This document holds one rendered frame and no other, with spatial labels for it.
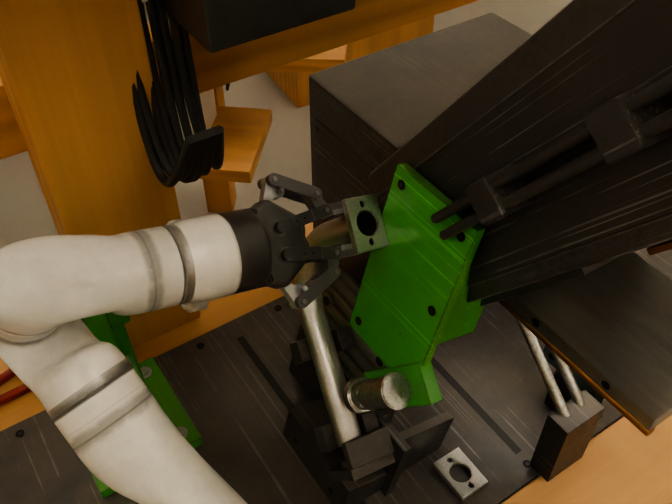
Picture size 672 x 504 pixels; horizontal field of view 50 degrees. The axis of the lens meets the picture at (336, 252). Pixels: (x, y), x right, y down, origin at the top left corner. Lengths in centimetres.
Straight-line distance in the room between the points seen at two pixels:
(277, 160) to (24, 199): 93
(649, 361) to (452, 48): 45
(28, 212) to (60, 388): 224
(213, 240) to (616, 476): 58
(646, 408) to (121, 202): 61
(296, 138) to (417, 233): 225
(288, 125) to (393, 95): 215
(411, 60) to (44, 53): 43
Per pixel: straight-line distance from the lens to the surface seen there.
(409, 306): 73
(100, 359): 57
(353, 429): 83
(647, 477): 98
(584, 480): 95
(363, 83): 88
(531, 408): 99
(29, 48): 78
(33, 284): 56
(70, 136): 83
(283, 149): 287
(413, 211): 69
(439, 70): 92
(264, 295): 111
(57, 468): 97
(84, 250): 59
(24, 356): 62
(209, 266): 62
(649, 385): 76
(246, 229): 64
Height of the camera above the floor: 170
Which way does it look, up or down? 44 degrees down
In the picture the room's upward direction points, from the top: straight up
